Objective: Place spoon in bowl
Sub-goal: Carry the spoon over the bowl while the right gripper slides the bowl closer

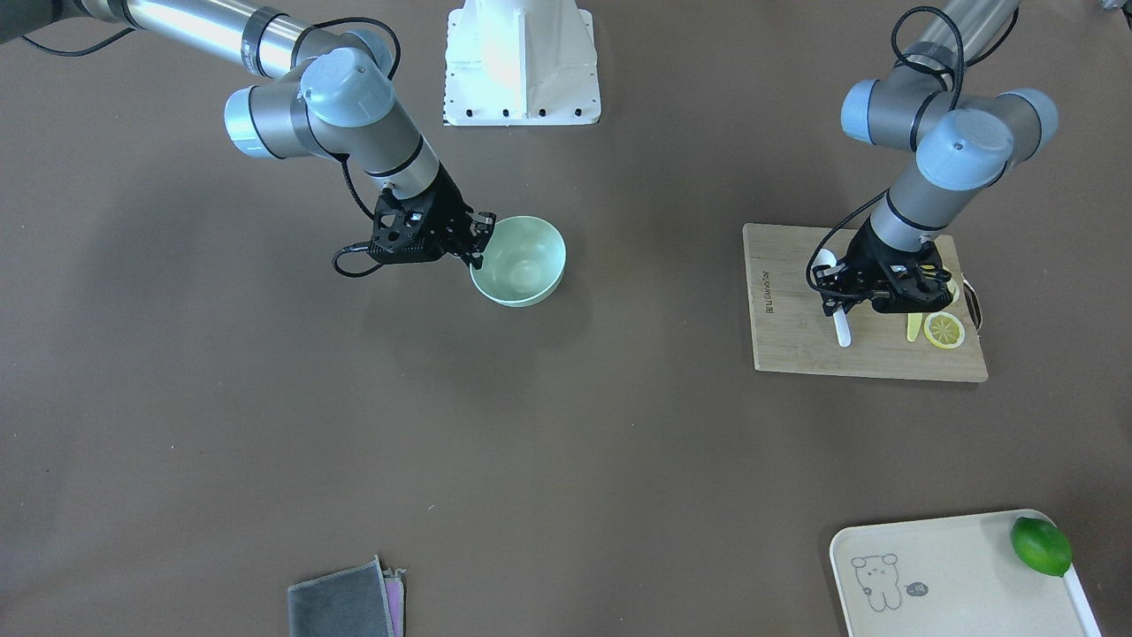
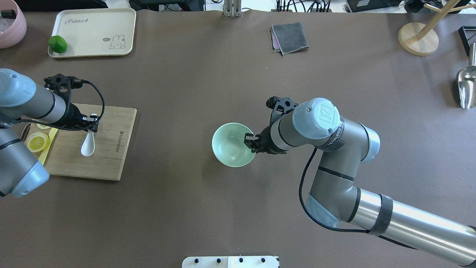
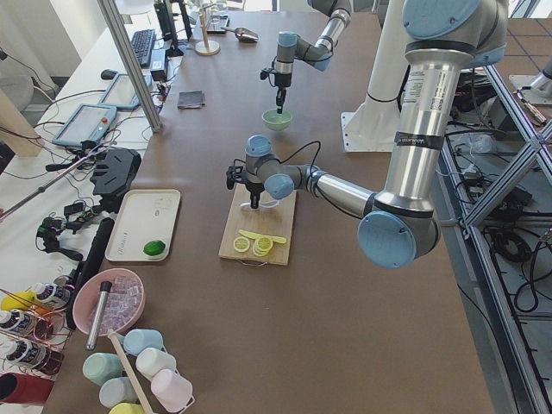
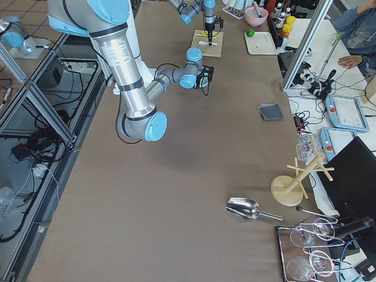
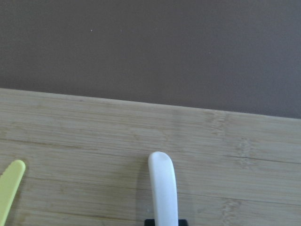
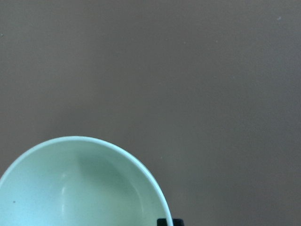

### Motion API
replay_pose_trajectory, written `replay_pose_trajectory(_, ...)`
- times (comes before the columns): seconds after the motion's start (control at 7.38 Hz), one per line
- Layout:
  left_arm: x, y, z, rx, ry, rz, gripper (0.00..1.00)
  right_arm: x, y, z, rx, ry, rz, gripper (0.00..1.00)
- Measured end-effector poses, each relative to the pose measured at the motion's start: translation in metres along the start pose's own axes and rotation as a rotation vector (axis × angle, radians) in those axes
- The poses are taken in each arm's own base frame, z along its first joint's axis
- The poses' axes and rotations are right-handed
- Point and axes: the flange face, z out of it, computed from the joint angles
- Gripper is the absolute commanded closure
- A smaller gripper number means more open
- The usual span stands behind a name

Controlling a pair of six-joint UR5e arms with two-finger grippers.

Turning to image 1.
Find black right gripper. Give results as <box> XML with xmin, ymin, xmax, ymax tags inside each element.
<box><xmin>367</xmin><ymin>166</ymin><xmax>497</xmax><ymax>270</ymax></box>

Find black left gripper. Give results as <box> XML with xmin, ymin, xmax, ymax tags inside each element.
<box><xmin>814</xmin><ymin>221</ymin><xmax>952</xmax><ymax>316</ymax></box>

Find white ceramic spoon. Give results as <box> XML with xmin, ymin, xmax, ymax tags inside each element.
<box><xmin>815</xmin><ymin>249</ymin><xmax>852</xmax><ymax>348</ymax></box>

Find pale green bowl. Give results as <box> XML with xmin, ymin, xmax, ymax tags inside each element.
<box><xmin>470</xmin><ymin>215</ymin><xmax>567</xmax><ymax>308</ymax></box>

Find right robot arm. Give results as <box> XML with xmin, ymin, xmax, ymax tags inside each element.
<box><xmin>1</xmin><ymin>1</ymin><xmax>496</xmax><ymax>269</ymax></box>

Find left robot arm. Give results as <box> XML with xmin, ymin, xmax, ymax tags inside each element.
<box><xmin>806</xmin><ymin>1</ymin><xmax>1060</xmax><ymax>316</ymax></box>

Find bamboo cutting board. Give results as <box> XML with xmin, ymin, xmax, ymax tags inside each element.
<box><xmin>743</xmin><ymin>223</ymin><xmax>988</xmax><ymax>382</ymax></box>

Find single lemon slice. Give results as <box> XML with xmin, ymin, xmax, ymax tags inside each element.
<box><xmin>921</xmin><ymin>311</ymin><xmax>966</xmax><ymax>350</ymax></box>

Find stacked lemon slices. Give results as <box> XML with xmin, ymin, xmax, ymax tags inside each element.
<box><xmin>945</xmin><ymin>278</ymin><xmax>960</xmax><ymax>307</ymax></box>

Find cream rabbit tray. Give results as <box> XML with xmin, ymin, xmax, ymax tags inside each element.
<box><xmin>829</xmin><ymin>509</ymin><xmax>1100</xmax><ymax>636</ymax></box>

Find green lime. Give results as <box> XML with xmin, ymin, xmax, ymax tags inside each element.
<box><xmin>1010</xmin><ymin>517</ymin><xmax>1073</xmax><ymax>578</ymax></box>

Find grey folded cloth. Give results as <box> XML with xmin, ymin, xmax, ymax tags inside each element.
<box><xmin>288</xmin><ymin>556</ymin><xmax>408</xmax><ymax>636</ymax></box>

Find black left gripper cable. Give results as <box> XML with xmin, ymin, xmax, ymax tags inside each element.
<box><xmin>805</xmin><ymin>5</ymin><xmax>1022</xmax><ymax>296</ymax></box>

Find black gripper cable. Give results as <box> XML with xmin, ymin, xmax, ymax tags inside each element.
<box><xmin>805</xmin><ymin>5</ymin><xmax>1022</xmax><ymax>296</ymax></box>
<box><xmin>18</xmin><ymin>16</ymin><xmax>403</xmax><ymax>279</ymax></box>

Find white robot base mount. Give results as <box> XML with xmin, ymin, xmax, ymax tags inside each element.
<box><xmin>441</xmin><ymin>1</ymin><xmax>602</xmax><ymax>127</ymax></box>

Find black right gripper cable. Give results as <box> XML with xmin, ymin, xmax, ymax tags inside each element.
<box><xmin>18</xmin><ymin>16</ymin><xmax>403</xmax><ymax>279</ymax></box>

